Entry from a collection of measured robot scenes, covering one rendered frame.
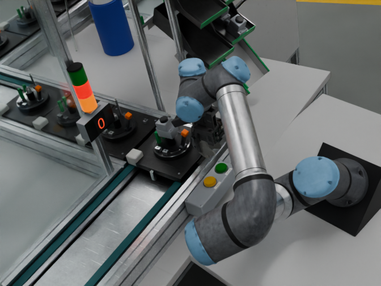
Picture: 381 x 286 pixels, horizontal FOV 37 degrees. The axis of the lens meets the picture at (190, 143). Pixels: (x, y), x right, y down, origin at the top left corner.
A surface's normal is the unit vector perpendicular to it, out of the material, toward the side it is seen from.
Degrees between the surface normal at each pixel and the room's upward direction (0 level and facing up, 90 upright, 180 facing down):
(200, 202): 0
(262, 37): 90
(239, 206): 28
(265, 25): 90
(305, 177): 39
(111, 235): 0
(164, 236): 90
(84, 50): 0
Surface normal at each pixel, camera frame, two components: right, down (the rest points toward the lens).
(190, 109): -0.10, 0.66
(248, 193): -0.33, -0.41
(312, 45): -0.19, -0.74
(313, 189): -0.51, -0.20
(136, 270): 0.81, 0.25
